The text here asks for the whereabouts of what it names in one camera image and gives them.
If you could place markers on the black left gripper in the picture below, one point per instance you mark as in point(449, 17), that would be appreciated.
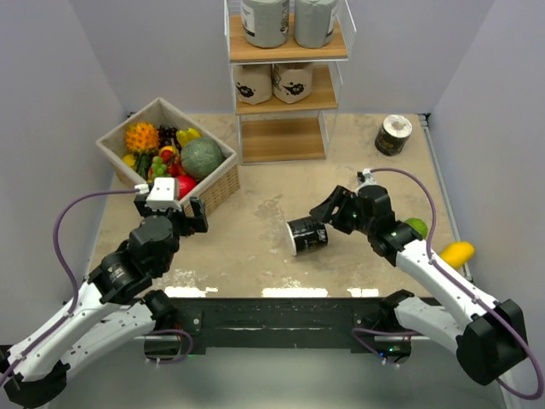
point(198, 222)

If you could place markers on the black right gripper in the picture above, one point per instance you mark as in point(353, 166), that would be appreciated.
point(341, 198)

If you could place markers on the black white roll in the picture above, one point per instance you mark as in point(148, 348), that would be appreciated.
point(306, 235)

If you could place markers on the black white roll back corner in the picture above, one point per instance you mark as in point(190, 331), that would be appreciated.
point(393, 134)

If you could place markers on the yellow mango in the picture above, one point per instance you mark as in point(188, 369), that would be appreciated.
point(457, 254)

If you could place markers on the brown roll edge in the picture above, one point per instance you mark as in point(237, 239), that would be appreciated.
point(292, 82)

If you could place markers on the brown roll table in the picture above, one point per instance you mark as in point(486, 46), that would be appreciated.
point(253, 83)

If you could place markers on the grey roll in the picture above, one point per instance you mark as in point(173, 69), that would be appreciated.
point(265, 22)
point(314, 22)

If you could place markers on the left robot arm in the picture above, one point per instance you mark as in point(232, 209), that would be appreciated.
point(112, 306)

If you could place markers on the red apple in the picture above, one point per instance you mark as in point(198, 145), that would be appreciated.
point(185, 185)

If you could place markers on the green grape bunch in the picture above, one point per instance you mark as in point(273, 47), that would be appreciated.
point(157, 168)

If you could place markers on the wicker basket with cloth liner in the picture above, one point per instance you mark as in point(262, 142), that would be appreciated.
point(132, 169)

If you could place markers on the green netted melon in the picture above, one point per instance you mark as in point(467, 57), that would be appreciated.
point(200, 157)

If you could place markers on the dark purple grapes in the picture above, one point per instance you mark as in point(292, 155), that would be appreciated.
point(167, 136)

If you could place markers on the yellow bananas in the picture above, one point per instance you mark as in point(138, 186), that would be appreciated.
point(185, 136)

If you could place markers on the orange pineapple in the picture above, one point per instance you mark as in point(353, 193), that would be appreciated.
point(141, 138)

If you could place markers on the green lime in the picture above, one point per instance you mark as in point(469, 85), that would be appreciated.
point(418, 224)

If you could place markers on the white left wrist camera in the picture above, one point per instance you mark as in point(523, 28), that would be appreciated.
point(164, 194)

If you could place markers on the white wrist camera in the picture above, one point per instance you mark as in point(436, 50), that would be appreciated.
point(365, 178)
point(164, 194)

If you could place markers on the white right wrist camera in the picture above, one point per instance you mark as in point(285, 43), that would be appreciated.
point(365, 178)

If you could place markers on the white wire wooden shelf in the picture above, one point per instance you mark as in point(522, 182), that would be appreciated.
point(274, 131)

